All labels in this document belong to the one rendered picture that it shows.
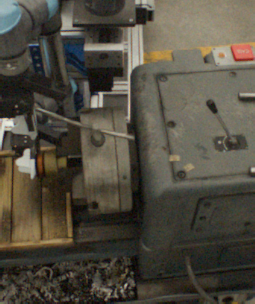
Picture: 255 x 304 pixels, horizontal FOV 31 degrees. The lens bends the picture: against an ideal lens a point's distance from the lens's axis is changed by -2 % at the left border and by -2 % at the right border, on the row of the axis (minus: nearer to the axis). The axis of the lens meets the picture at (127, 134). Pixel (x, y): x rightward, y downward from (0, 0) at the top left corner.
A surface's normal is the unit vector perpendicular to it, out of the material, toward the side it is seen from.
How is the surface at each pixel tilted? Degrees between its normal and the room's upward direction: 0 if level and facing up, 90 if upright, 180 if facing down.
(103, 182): 54
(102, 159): 31
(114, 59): 90
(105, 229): 0
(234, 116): 0
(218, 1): 0
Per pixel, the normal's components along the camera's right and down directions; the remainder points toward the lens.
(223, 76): 0.00, -0.56
